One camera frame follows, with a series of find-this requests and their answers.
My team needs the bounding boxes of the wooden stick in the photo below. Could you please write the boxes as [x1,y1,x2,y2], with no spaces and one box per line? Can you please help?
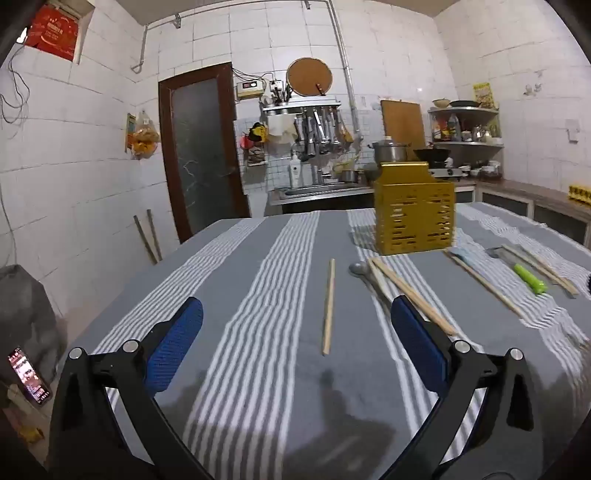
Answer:
[147,209,163,261]
[134,215,158,265]

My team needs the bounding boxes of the white hanging plastic bag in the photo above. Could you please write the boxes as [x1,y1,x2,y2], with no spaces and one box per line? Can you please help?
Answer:
[268,115,296,144]

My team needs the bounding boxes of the steel corner shelf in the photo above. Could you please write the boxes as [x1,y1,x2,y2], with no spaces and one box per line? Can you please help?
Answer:
[427,106,505,171]

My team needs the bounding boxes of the row of sauce bottles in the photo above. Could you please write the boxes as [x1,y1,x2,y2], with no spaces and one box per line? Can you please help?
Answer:
[433,113,462,141]

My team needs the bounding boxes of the red cardboard box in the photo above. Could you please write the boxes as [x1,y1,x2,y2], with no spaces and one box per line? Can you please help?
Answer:
[24,4,79,61]

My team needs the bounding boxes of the smartphone with lit screen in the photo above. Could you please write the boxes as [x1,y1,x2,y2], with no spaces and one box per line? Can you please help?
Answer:
[7,347,52,407]

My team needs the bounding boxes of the black wok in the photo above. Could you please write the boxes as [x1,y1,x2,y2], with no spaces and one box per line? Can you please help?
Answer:
[412,148,452,168]

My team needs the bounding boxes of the yellow perforated utensil holder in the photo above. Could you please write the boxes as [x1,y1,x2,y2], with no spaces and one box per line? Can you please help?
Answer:
[373,161,457,256]

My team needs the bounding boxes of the metal wall pipe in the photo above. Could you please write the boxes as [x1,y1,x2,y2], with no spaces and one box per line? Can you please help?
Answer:
[131,0,365,153]

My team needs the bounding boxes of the steel cooking pot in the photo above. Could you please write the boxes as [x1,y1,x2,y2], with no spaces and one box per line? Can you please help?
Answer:
[368,138,411,163]

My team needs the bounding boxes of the round bamboo board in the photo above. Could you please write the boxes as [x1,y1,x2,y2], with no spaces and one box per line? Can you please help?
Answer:
[286,58,333,97]

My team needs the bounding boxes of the row of hanging metal utensils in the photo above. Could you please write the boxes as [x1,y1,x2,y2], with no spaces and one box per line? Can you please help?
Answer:
[293,108,354,160]

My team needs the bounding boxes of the green handled knife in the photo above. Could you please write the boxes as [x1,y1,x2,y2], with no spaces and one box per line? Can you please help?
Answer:
[485,247,549,296]

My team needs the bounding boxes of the brown frosted glass door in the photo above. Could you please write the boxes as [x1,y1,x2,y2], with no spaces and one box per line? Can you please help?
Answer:
[158,62,251,244]

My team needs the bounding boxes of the rectangular wooden cutting board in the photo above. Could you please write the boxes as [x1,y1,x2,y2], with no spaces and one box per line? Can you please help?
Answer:
[380,99,426,151]

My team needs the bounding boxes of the black wall cable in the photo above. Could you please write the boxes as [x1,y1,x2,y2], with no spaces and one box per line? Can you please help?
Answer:
[0,28,33,125]

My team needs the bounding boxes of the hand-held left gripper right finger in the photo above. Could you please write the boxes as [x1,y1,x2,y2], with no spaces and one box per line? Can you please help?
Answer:
[383,295,546,480]

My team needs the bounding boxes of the steel kitchen sink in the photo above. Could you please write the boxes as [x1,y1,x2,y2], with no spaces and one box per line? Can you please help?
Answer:
[270,182,375,204]

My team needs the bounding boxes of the white wall control box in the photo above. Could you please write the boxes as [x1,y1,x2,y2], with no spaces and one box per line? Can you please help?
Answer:
[236,79,267,99]

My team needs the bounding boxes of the plastic bag of oranges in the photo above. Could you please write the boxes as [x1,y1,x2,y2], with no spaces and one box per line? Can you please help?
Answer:
[127,111,161,160]

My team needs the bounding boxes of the yellow red hanging pot holders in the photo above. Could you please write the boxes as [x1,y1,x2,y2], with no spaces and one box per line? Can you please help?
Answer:
[239,122,269,149]

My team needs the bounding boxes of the cluster of small bowls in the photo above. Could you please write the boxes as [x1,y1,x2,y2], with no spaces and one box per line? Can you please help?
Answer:
[459,161,504,180]

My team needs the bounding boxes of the grey white striped tablecloth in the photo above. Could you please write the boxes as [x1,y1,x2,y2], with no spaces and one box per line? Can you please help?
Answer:
[46,200,591,480]

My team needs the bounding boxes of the yellow wall poster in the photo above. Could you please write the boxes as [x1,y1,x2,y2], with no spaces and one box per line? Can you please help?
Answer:
[472,82,495,109]

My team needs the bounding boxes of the pair of chopsticks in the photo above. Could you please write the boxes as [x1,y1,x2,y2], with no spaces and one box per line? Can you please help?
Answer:
[501,243,580,296]

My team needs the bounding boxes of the metal wall rack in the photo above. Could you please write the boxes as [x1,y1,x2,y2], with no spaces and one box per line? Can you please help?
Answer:
[259,96,342,116]

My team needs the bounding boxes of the kitchen counter cabinet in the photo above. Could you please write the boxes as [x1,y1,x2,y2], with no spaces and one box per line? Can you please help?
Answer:
[475,178,591,245]

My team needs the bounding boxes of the grey sack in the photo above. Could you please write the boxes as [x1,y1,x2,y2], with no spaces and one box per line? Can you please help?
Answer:
[0,264,65,384]

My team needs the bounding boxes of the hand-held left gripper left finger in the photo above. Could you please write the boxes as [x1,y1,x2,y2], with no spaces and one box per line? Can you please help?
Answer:
[46,296,213,480]

